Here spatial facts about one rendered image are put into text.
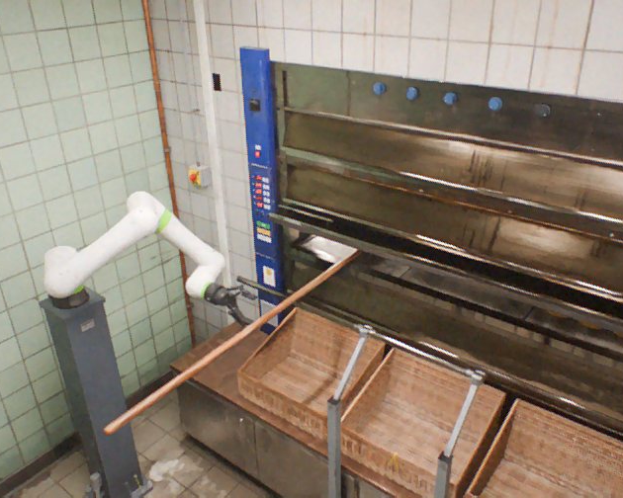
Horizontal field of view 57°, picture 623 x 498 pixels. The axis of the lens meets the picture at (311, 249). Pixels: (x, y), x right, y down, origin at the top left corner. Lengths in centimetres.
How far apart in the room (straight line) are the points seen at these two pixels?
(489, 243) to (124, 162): 196
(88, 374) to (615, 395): 219
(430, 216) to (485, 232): 24
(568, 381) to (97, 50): 259
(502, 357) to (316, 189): 111
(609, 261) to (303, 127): 138
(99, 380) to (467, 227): 177
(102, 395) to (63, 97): 142
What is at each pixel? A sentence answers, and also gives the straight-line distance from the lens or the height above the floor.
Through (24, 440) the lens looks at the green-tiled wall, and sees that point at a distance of 357.
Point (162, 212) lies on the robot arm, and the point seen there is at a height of 156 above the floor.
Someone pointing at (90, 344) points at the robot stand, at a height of 101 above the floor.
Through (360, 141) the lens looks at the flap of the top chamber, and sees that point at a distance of 250.
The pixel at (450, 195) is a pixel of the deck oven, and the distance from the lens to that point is 235.
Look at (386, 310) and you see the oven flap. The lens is 276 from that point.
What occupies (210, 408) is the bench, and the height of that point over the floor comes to 42.
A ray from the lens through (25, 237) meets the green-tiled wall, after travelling 309.
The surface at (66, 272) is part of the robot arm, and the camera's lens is 243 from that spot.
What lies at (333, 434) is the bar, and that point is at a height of 79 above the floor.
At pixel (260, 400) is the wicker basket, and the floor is 62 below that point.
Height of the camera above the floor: 253
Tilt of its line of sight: 27 degrees down
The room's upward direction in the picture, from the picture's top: 1 degrees counter-clockwise
